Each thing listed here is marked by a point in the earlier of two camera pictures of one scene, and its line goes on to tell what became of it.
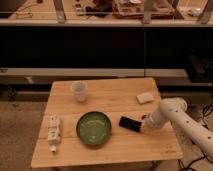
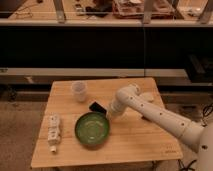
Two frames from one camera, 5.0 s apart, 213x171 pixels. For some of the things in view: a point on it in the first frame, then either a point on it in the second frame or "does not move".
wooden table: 80,125 does not move
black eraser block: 129,123 → 97,108
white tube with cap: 54,130 does not move
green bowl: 93,128 does not move
